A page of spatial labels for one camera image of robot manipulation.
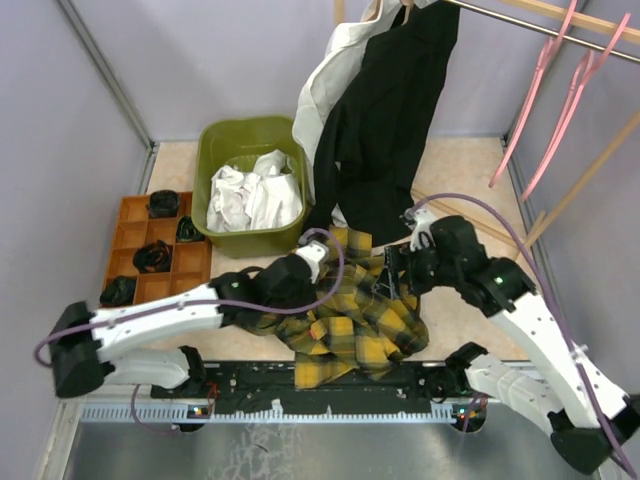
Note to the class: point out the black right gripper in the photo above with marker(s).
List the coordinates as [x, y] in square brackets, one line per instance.
[388, 281]

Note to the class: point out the yellow plaid shirt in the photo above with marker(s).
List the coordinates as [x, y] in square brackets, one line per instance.
[356, 329]

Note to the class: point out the white collared shirt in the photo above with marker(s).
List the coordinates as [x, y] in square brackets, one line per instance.
[266, 197]

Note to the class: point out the pink hanger with plaid shirt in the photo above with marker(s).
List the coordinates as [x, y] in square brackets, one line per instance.
[546, 55]

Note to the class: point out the pink plastic hanger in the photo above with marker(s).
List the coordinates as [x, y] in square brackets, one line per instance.
[584, 72]

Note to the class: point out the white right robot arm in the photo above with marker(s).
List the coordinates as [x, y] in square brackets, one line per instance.
[584, 414]

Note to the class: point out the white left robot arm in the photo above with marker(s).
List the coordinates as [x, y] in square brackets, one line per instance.
[89, 348]

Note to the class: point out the black hanging garment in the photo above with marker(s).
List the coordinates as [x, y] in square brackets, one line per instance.
[375, 135]

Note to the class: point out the green plastic basket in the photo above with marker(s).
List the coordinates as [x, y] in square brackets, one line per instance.
[239, 143]

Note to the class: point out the black rolled belt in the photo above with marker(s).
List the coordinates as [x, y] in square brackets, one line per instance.
[119, 291]
[155, 257]

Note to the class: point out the cream white hanging garment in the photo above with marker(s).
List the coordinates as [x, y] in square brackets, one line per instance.
[329, 80]

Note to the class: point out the orange compartment tray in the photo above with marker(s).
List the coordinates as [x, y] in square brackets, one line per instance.
[191, 262]

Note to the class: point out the black rolled belt front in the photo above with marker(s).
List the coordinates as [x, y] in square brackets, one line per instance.
[119, 291]

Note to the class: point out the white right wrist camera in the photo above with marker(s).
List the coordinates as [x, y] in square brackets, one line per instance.
[419, 222]

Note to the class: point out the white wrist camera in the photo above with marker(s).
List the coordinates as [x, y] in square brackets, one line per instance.
[314, 254]
[419, 222]

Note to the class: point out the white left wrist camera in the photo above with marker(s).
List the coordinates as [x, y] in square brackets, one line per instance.
[314, 254]

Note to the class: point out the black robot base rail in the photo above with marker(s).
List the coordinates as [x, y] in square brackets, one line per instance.
[251, 387]

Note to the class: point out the wooden rack frame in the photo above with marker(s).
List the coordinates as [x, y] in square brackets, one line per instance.
[579, 20]

